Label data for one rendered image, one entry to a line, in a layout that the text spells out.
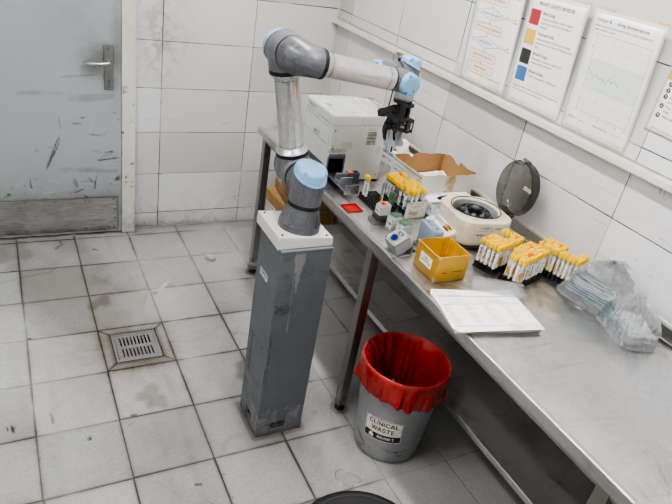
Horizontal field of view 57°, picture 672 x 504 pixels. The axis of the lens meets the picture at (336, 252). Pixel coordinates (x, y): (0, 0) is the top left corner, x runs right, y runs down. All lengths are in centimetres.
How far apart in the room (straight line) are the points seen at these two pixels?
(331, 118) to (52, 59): 157
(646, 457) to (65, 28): 307
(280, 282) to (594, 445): 111
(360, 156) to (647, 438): 159
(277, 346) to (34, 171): 192
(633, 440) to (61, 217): 312
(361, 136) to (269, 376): 107
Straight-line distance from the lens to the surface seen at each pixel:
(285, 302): 222
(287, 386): 250
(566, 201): 248
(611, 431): 177
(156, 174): 390
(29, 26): 351
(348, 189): 255
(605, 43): 238
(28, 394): 286
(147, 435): 263
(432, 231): 223
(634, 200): 230
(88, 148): 371
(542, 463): 252
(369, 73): 205
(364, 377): 242
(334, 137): 263
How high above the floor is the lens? 190
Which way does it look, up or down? 29 degrees down
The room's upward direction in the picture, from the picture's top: 11 degrees clockwise
